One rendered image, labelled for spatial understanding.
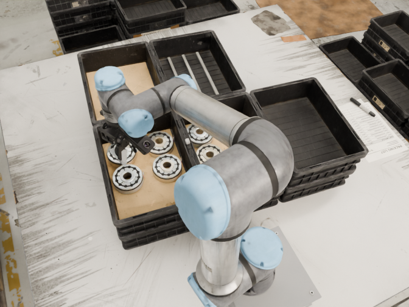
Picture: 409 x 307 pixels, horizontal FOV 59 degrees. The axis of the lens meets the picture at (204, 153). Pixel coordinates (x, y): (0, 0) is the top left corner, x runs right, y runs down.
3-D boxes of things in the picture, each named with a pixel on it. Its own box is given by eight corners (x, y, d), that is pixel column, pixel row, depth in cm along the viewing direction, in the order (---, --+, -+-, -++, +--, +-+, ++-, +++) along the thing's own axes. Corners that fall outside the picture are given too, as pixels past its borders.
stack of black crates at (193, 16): (218, 27, 290) (221, -13, 262) (235, 50, 274) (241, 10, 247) (171, 38, 279) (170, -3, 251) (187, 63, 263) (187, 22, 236)
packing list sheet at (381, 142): (411, 148, 157) (412, 147, 157) (370, 165, 151) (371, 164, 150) (363, 97, 174) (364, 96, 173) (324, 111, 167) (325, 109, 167)
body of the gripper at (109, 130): (118, 125, 115) (112, 98, 106) (139, 137, 113) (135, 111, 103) (101, 141, 112) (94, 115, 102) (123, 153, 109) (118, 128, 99)
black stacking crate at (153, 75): (173, 127, 143) (173, 107, 134) (98, 144, 136) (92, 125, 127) (149, 62, 164) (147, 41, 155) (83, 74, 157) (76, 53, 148)
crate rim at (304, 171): (368, 156, 127) (370, 152, 125) (293, 178, 121) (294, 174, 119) (313, 80, 149) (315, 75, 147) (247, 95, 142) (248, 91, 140)
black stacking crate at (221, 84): (243, 111, 150) (247, 91, 140) (174, 127, 143) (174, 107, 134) (211, 50, 171) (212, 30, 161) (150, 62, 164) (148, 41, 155)
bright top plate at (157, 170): (185, 172, 126) (185, 171, 125) (159, 183, 123) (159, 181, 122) (174, 151, 131) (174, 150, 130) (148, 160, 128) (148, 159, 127)
